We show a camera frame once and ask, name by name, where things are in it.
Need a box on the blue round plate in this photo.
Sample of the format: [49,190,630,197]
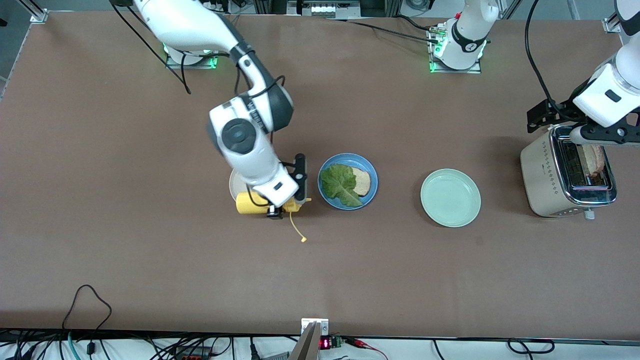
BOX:
[317,152,379,211]

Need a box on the black coiled cable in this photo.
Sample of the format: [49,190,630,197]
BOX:
[506,338,556,354]

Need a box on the teal cable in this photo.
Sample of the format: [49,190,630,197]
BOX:
[66,331,82,360]

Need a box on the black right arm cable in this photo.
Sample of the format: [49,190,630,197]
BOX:
[110,0,301,208]

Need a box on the black base power cable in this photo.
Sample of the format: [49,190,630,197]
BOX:
[325,15,443,46]

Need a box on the beige round plate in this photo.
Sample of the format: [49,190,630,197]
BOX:
[229,167,251,202]

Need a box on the green lettuce leaf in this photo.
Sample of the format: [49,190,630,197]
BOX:
[320,163,364,208]

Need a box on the black looped cable with plug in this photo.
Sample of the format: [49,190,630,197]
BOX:
[61,284,113,357]

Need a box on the metal camera bracket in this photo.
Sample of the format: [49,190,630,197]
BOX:
[300,318,330,360]

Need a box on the red clip wire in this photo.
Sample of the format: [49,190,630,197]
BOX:
[345,337,388,360]

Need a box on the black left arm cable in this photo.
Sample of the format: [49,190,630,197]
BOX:
[523,0,556,108]

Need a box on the beige chrome toaster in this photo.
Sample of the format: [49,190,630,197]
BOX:
[520,125,618,221]

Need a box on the orange connector block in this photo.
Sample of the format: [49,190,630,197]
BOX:
[172,347,211,360]

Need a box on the light green round plate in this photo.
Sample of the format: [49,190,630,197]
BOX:
[420,168,482,228]

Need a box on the yellow squeeze bottle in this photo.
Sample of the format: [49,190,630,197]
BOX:
[236,191,313,244]

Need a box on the toasted bread slice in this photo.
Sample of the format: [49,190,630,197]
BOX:
[580,144,607,177]
[351,167,372,197]

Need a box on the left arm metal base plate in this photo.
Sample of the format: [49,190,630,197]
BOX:
[427,30,483,75]

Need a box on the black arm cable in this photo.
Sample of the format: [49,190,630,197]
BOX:
[110,0,301,208]
[523,0,556,108]

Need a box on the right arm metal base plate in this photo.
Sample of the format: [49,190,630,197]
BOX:
[165,47,221,70]

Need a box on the white control box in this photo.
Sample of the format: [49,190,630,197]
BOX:
[286,0,362,19]

